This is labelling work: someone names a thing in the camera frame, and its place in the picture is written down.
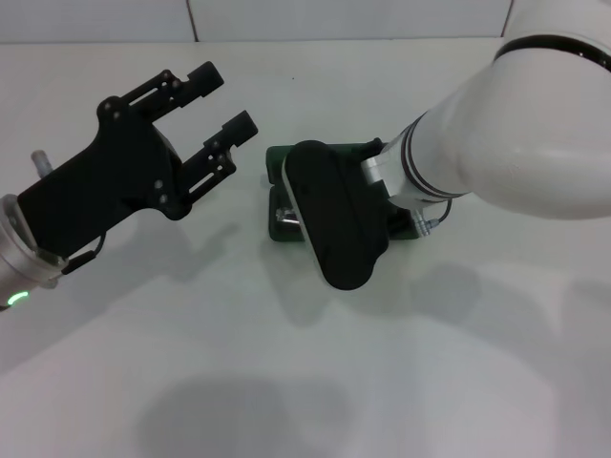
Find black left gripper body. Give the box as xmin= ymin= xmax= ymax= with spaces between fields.
xmin=16 ymin=94 xmax=197 ymax=262

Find clear white glasses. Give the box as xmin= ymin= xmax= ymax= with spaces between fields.
xmin=275 ymin=206 xmax=303 ymax=226

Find green glasses case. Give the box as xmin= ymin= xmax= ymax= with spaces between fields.
xmin=264 ymin=140 xmax=430 ymax=245

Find translucent left wrist connector stub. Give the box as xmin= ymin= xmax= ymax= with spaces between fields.
xmin=30 ymin=149 xmax=53 ymax=177

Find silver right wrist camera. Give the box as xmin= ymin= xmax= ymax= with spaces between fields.
xmin=282 ymin=138 xmax=391 ymax=292

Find right wrist grey cable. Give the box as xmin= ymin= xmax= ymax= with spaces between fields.
xmin=411 ymin=198 xmax=455 ymax=239

